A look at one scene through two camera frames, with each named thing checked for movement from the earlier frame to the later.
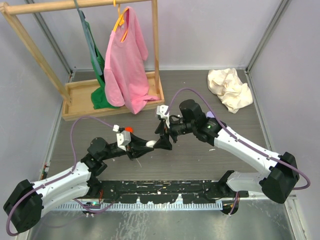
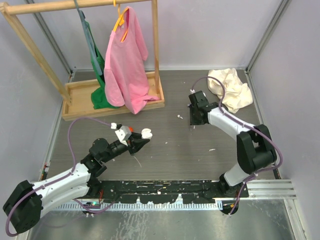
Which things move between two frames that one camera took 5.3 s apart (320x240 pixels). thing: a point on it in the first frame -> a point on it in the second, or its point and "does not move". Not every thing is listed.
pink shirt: [125, 77] does not move
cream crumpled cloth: [226, 84] does not move
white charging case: [150, 143] -> [146, 133]
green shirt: [99, 100] does not move
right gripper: [163, 142] -> [193, 121]
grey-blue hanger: [89, 39] does not move
